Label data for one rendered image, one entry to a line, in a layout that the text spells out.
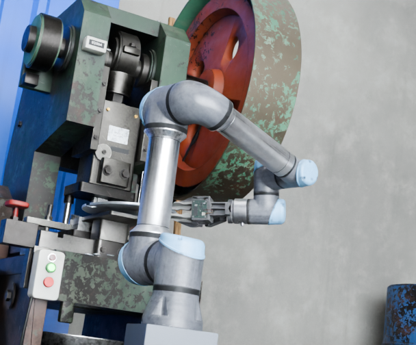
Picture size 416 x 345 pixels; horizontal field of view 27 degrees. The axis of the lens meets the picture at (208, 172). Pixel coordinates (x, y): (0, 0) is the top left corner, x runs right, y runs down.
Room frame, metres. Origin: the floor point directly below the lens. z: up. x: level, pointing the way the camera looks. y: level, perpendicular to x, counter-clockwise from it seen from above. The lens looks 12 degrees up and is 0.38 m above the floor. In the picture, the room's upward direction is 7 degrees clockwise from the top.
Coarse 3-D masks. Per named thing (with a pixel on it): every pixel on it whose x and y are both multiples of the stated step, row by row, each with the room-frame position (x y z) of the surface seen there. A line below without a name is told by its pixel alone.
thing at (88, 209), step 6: (84, 204) 2.53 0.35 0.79; (90, 204) 2.49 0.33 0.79; (96, 204) 2.48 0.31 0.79; (102, 204) 2.47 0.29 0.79; (108, 204) 2.46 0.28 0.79; (114, 204) 2.45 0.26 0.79; (120, 204) 2.45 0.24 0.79; (126, 204) 2.45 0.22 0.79; (132, 204) 2.45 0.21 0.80; (138, 204) 2.45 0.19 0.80; (84, 210) 2.60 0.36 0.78; (90, 210) 2.59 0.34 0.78; (96, 210) 2.59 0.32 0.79; (102, 210) 2.58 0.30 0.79; (108, 210) 2.58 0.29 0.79; (114, 210) 2.60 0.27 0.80; (120, 210) 2.60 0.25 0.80; (126, 210) 2.59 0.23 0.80; (132, 210) 2.58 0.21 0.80; (138, 210) 2.58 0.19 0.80; (174, 210) 2.55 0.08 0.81
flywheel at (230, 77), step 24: (216, 0) 2.95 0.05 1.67; (240, 0) 2.78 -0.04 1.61; (192, 24) 3.11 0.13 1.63; (216, 24) 3.00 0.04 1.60; (240, 24) 2.84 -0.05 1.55; (192, 48) 3.14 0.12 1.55; (216, 48) 2.98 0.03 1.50; (240, 48) 2.82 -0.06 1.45; (192, 72) 3.14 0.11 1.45; (216, 72) 2.91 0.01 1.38; (240, 72) 2.80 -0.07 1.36; (240, 96) 2.78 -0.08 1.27; (216, 144) 2.90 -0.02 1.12; (192, 168) 3.02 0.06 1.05
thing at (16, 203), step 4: (8, 200) 2.43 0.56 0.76; (12, 200) 2.41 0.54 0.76; (16, 200) 2.42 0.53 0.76; (8, 204) 2.42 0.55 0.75; (12, 204) 2.41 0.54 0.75; (16, 204) 2.41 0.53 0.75; (20, 204) 2.42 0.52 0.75; (24, 204) 2.42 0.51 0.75; (28, 204) 2.43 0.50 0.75; (16, 208) 2.44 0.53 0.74; (20, 208) 2.46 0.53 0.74; (24, 208) 2.45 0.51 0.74; (12, 212) 2.45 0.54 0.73; (16, 212) 2.44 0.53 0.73; (16, 216) 2.44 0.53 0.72
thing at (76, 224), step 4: (72, 220) 2.79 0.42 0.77; (76, 220) 2.75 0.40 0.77; (80, 220) 2.73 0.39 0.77; (72, 224) 2.78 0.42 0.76; (76, 224) 2.74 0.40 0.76; (80, 224) 2.73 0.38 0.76; (84, 224) 2.74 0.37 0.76; (88, 224) 2.74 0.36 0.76; (72, 228) 2.77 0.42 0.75; (76, 228) 2.74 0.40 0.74; (80, 228) 2.73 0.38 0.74; (84, 228) 2.74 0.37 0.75; (88, 228) 2.74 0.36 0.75
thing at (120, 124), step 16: (112, 112) 2.72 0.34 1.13; (128, 112) 2.74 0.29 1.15; (112, 128) 2.72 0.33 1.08; (128, 128) 2.74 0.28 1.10; (112, 144) 2.72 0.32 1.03; (128, 144) 2.75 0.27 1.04; (80, 160) 2.80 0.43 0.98; (96, 160) 2.70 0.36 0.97; (112, 160) 2.69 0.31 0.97; (128, 160) 2.75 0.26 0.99; (80, 176) 2.78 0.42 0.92; (96, 176) 2.71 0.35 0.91; (112, 176) 2.70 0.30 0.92; (128, 176) 2.72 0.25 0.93
